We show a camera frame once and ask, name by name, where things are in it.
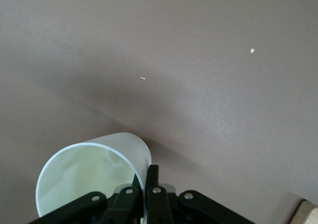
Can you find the white plastic cup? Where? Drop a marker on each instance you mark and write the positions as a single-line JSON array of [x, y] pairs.
[[74, 174]]

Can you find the thin white sliver crumb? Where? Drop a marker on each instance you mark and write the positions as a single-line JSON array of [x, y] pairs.
[[142, 78]]

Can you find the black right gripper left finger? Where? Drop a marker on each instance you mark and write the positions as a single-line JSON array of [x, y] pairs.
[[99, 211]]

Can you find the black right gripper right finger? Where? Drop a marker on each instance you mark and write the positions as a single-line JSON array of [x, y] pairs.
[[174, 209]]

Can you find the wooden cutting board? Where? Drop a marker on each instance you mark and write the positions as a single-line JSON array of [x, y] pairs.
[[309, 212]]

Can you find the small white crumb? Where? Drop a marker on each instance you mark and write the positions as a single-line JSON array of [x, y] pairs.
[[252, 50]]

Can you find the brown table cover mat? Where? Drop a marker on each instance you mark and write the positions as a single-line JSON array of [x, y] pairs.
[[198, 109]]

